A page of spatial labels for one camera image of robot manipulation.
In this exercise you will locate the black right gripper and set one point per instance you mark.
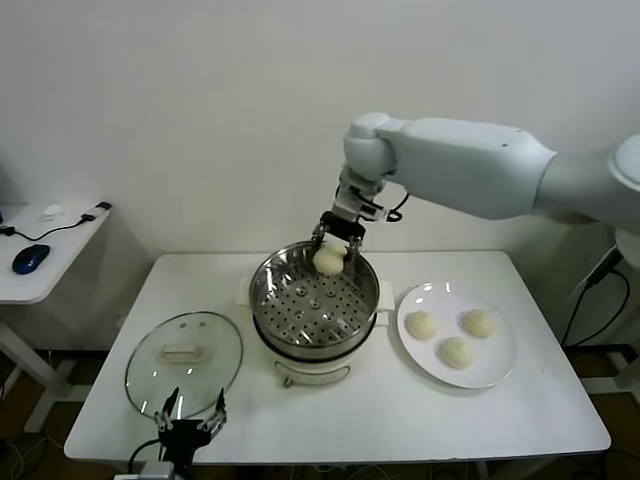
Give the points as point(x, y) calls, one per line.
point(342, 227)

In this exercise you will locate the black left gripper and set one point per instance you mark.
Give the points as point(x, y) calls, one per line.
point(182, 437)

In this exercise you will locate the white steamed baozi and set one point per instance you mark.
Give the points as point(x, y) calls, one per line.
point(327, 262)
point(456, 353)
point(478, 323)
point(421, 326)

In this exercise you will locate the oval glass lid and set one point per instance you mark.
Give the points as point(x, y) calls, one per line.
point(210, 345)

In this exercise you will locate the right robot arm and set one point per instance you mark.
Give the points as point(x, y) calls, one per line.
point(460, 160)

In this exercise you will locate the stainless steel steamer basket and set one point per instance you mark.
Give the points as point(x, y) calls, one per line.
point(360, 287)

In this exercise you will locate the white round plate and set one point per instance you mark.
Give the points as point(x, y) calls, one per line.
point(425, 360)

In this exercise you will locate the white side desk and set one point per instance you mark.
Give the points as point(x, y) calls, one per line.
point(55, 270)

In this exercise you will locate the blue computer mouse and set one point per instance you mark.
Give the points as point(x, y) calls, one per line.
point(31, 259)

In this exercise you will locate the white crumpled tissue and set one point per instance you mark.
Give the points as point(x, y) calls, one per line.
point(55, 212)

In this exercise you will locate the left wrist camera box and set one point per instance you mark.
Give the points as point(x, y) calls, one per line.
point(155, 471)

